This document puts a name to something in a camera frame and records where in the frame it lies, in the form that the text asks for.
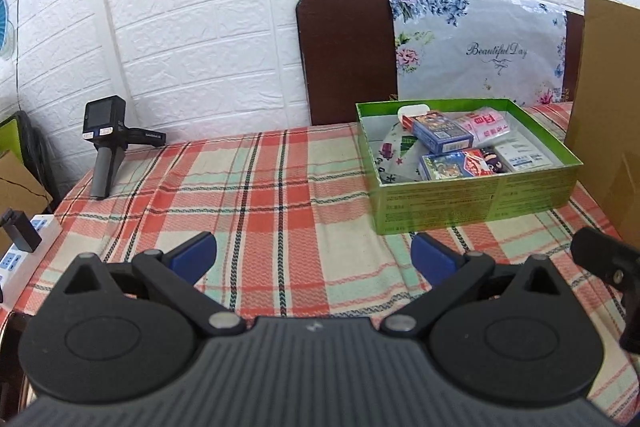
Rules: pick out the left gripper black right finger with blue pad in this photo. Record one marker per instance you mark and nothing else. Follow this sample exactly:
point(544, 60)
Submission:
point(472, 294)

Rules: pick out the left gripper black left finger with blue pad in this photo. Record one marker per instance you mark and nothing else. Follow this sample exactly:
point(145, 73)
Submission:
point(153, 294)

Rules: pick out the plastic zip bag pack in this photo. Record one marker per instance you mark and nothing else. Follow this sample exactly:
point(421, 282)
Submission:
point(486, 125)

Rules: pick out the green cardboard box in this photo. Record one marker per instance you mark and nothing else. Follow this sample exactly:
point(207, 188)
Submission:
point(422, 205)

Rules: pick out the colourful playing card box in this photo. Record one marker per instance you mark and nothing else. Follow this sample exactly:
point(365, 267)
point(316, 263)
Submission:
point(471, 163)

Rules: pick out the floral patterned face mask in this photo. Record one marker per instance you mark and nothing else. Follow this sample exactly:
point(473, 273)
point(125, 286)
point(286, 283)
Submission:
point(397, 157)

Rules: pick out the red plaid bed sheet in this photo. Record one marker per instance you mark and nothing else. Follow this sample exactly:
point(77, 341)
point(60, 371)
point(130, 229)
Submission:
point(292, 219)

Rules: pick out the white blue medicine box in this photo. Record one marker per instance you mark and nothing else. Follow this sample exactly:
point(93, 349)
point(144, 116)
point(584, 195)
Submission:
point(520, 156)

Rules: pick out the black power adapter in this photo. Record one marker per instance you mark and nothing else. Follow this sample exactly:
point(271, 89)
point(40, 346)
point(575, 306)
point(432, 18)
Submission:
point(20, 229)

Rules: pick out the white power strip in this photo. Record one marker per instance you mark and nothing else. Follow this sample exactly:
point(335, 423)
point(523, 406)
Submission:
point(17, 267)

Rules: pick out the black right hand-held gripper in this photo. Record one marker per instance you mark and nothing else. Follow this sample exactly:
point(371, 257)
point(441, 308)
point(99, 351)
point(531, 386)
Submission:
point(616, 264)

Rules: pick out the white earbuds case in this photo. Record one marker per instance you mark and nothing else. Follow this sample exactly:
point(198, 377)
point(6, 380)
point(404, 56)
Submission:
point(405, 114)

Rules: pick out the brown cardboard sheet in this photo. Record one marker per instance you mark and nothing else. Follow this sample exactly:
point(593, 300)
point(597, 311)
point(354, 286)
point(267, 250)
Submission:
point(604, 125)

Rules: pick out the floral white pillow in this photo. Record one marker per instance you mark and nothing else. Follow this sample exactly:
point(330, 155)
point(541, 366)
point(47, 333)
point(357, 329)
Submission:
point(481, 49)

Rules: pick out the dark brown headboard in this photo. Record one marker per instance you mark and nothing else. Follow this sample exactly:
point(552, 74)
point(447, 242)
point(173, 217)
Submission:
point(347, 50)

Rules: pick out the blue electric fan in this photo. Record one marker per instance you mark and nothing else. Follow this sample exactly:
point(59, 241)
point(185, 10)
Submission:
point(7, 32)

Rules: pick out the black handheld camera device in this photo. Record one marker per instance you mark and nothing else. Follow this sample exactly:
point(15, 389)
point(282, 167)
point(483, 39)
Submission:
point(104, 127)

